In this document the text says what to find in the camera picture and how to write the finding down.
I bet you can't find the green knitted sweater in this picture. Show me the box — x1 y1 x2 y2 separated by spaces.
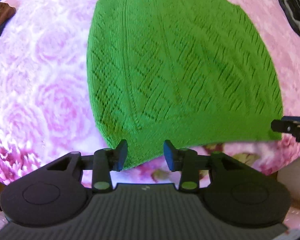
87 0 283 168

